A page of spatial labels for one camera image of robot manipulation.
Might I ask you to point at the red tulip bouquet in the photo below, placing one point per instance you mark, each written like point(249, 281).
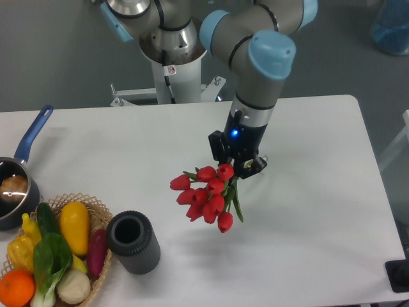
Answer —
point(210, 193)

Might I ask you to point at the blue handled saucepan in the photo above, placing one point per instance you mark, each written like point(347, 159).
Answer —
point(11, 213)

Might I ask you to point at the yellow squash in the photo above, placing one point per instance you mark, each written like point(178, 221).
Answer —
point(74, 225)

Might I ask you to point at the brown bread in pan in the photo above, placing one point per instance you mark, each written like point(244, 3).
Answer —
point(14, 189)

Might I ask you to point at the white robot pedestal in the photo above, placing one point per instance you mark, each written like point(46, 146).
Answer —
point(173, 84)

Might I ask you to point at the beige round bun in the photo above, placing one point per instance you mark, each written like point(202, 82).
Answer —
point(74, 287)

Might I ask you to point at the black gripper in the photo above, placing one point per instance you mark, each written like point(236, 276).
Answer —
point(239, 143)

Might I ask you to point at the blue translucent container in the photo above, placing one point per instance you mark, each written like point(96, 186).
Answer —
point(389, 31)

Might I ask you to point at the yellow bell pepper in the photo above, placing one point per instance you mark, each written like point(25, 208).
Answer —
point(20, 252)

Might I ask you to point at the dark green cucumber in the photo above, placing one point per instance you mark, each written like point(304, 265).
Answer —
point(46, 220)

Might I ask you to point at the green bok choy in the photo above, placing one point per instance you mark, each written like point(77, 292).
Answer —
point(51, 258)

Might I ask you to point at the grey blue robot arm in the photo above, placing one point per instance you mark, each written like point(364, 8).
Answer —
point(255, 45)

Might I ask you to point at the orange fruit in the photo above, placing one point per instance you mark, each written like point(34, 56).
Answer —
point(17, 288)

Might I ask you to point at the woven wicker basket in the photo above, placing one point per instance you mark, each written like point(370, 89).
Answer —
point(99, 218)

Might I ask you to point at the purple eggplant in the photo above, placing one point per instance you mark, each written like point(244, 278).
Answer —
point(96, 252)

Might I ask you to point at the black device at edge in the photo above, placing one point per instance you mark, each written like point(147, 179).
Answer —
point(397, 272)

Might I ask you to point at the dark grey ribbed vase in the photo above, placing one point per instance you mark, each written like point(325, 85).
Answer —
point(130, 236)

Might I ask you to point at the yellow banana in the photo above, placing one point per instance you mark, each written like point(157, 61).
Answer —
point(79, 264)

